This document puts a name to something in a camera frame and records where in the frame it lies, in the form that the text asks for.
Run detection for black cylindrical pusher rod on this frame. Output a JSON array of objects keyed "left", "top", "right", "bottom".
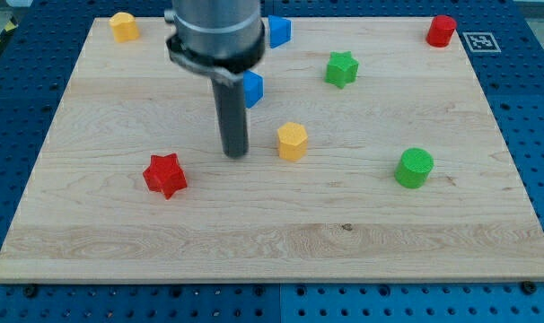
[{"left": 211, "top": 78, "right": 249, "bottom": 159}]

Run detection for red star block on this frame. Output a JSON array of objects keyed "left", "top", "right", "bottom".
[{"left": 143, "top": 153, "right": 188, "bottom": 200}]

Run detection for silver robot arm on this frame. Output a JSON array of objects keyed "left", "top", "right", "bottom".
[{"left": 164, "top": 0, "right": 266, "bottom": 159}]

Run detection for green star block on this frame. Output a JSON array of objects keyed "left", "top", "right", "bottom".
[{"left": 324, "top": 51, "right": 359, "bottom": 89}]

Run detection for blue block lower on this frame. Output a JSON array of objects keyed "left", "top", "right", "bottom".
[{"left": 243, "top": 71, "right": 264, "bottom": 109}]

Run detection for blue block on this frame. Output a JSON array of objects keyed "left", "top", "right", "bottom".
[
  {"left": 268, "top": 15, "right": 292, "bottom": 48},
  {"left": 243, "top": 71, "right": 264, "bottom": 109}
]

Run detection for yellow hexagon block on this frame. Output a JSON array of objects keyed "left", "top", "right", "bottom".
[{"left": 276, "top": 122, "right": 308, "bottom": 162}]

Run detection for blue block upper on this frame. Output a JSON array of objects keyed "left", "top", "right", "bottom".
[{"left": 268, "top": 15, "right": 292, "bottom": 48}]

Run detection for yellow block top left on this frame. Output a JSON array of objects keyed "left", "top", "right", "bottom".
[{"left": 109, "top": 12, "right": 140, "bottom": 43}]

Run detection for wooden board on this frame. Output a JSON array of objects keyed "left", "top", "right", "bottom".
[{"left": 0, "top": 17, "right": 544, "bottom": 284}]

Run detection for green cylinder block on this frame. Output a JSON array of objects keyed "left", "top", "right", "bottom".
[{"left": 394, "top": 147, "right": 434, "bottom": 188}]

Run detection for red cylinder block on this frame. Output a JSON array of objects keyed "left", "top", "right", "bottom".
[{"left": 426, "top": 15, "right": 457, "bottom": 48}]

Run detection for white fiducial marker tag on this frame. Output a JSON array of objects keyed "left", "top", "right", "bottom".
[{"left": 462, "top": 31, "right": 501, "bottom": 53}]

